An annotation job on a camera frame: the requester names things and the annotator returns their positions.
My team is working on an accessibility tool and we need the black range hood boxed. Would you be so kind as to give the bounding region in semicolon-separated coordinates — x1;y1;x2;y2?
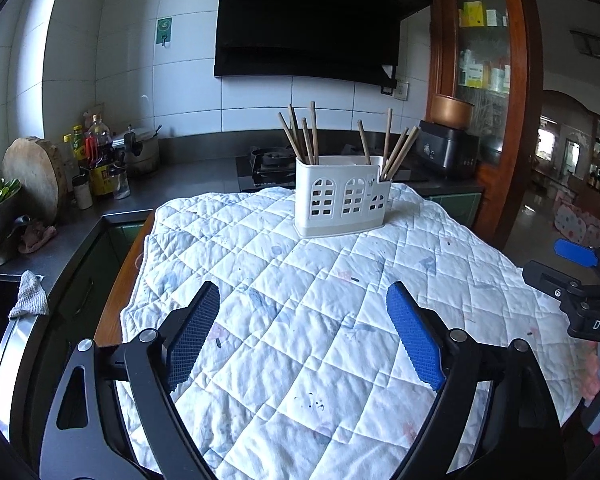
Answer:
214;0;433;86

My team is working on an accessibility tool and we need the round wooden chopping block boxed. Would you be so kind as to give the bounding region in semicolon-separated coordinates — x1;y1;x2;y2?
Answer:
2;136;69;226

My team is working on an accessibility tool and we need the dark wall bracket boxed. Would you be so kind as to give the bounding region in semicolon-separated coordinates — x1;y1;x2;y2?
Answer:
570;30;600;63

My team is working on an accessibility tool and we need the black gas stove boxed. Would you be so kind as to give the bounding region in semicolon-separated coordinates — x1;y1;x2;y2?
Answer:
235;145;431;192

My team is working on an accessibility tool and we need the metal pressure cooker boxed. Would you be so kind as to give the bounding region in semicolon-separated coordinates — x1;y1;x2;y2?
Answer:
115;125;161;177

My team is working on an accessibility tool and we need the ginger root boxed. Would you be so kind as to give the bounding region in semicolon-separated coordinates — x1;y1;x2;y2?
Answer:
19;224;58;254

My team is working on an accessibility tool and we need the small glass jar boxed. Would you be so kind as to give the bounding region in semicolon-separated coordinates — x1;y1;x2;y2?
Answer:
109;167;131;200

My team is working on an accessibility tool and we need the white quilted mat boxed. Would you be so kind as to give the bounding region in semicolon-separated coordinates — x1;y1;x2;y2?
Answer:
120;182;593;480

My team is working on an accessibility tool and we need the white plastic utensil holder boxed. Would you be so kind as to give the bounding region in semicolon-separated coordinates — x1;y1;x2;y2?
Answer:
294;156;392;238

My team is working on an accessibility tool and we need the white shaker black lid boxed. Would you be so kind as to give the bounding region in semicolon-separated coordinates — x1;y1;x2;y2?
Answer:
72;175;95;210

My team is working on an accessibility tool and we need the yellow box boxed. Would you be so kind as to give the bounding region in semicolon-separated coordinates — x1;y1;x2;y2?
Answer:
461;2;487;28

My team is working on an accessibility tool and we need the copper coloured pot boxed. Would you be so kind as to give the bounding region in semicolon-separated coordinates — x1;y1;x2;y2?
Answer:
430;94;476;130

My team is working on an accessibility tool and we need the green adhesive wall hook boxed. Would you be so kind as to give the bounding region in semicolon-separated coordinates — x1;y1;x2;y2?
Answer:
156;16;173;50

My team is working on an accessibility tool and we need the wooden table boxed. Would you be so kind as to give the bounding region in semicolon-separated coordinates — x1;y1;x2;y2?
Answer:
94;210;156;346

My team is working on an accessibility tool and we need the brown wooden glass cabinet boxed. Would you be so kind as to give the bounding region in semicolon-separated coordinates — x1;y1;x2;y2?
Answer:
426;0;546;251

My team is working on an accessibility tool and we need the yellow bottle green cap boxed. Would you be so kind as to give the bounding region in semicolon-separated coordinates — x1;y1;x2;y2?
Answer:
71;125;88;167

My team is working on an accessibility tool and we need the green base cabinet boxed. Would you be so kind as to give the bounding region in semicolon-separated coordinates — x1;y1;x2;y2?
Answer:
10;220;148;411
415;191;485;229

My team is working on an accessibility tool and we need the bunch of wooden chopsticks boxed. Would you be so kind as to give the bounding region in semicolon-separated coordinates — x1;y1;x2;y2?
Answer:
278;101;421;181

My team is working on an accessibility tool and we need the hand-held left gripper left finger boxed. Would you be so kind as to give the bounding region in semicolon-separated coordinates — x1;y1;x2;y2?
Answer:
39;281;222;480

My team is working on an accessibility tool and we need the black kitchen appliance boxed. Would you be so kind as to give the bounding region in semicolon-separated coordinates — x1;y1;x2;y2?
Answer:
417;120;481;178

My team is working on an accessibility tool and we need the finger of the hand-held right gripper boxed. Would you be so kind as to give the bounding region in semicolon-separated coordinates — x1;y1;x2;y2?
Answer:
522;260;586;304
554;238;600;281

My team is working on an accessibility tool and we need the floral printed panel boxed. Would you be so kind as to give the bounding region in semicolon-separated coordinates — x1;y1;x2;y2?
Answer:
552;200;600;252

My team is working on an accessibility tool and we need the grey dish cloth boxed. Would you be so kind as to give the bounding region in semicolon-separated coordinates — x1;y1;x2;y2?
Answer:
9;270;50;320

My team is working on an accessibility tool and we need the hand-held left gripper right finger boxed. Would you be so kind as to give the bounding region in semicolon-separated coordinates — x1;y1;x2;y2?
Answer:
386;281;567;480

